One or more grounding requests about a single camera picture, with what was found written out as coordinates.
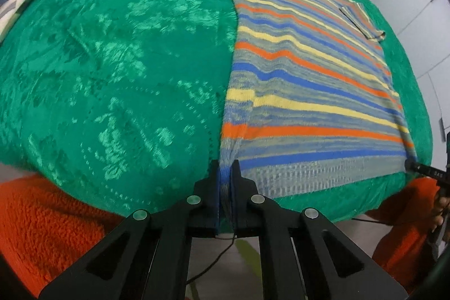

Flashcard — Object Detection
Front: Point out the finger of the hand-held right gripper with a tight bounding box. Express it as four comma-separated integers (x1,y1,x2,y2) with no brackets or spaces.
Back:
404,159,450,187

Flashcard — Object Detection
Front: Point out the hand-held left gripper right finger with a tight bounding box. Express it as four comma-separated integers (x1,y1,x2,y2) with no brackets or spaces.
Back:
230,159,410,300

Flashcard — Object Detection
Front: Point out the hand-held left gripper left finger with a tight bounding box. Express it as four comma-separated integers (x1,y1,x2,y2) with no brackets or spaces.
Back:
38,159,221,300

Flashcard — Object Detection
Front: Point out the striped knit sweater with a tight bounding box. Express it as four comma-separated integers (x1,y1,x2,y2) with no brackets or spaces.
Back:
214,0,419,228

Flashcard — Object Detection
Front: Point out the person's right hand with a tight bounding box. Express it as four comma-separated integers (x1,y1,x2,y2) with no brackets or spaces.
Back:
431,187,450,234

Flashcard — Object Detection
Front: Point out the green velvet blanket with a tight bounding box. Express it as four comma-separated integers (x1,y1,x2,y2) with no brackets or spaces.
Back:
0,0,434,225

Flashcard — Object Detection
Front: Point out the orange fleece blanket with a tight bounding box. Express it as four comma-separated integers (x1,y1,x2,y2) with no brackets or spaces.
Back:
0,172,444,297

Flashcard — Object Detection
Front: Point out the white grey pillow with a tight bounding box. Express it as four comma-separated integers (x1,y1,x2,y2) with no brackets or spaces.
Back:
0,0,43,41

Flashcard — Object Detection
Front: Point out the thin black cable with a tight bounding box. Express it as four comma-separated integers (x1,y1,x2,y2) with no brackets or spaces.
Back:
351,218,392,226

